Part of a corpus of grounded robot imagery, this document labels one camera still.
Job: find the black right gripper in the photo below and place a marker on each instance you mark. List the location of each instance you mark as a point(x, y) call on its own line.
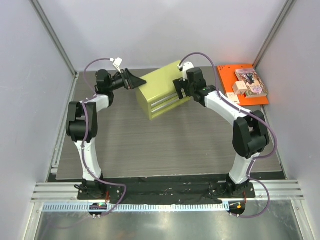
point(180, 88)

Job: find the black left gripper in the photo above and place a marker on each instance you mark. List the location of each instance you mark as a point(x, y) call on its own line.
point(131, 82)

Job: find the green metal drawer toolbox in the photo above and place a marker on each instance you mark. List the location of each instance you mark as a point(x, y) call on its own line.
point(159, 95)

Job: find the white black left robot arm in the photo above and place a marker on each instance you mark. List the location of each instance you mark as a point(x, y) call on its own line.
point(82, 127)

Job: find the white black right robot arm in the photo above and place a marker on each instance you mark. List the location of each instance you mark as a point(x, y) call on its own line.
point(249, 135)

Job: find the orange flat tray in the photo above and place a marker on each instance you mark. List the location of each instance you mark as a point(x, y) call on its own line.
point(228, 78)

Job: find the white red small box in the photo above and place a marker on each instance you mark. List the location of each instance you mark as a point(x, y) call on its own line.
point(232, 97)

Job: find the small beige cube box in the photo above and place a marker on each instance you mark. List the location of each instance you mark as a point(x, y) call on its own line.
point(239, 88)

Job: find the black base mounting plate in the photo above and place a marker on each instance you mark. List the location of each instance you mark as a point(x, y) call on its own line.
point(166, 190)

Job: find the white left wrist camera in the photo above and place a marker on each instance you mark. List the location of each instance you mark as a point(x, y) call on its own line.
point(116, 62)

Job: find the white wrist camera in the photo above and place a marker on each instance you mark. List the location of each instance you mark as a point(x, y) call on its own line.
point(116, 62)
point(184, 67)

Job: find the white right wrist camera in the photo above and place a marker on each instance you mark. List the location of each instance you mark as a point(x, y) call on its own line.
point(184, 67)

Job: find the left aluminium corner post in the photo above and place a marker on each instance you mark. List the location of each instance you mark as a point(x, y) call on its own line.
point(53, 36)

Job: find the aluminium corner post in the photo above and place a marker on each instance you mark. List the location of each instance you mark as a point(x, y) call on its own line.
point(53, 36)
point(281, 18)

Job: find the right aluminium corner post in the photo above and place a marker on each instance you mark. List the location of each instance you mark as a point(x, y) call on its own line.
point(281, 18)

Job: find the white slotted cable duct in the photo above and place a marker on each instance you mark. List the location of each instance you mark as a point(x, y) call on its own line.
point(97, 207)

